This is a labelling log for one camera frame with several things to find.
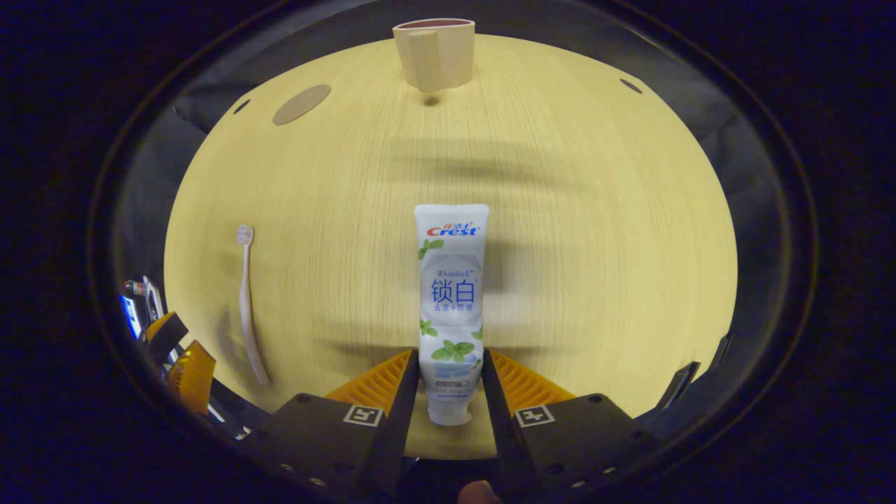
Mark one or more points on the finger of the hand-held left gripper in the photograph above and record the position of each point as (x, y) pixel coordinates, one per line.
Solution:
(192, 378)
(168, 336)

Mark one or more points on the beige cup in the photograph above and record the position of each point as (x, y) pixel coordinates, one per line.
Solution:
(437, 59)

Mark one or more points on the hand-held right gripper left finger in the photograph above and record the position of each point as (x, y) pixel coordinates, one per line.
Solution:
(395, 434)

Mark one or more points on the pale pink toothbrush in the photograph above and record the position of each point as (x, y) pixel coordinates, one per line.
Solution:
(245, 301)

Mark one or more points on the round brown coaster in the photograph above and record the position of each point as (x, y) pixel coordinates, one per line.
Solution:
(301, 105)

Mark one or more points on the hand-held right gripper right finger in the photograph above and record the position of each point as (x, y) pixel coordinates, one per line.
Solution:
(498, 420)

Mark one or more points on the wooden desktop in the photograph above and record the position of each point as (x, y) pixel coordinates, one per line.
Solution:
(595, 245)

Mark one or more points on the white toothpaste tube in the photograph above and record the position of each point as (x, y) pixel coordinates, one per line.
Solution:
(451, 294)

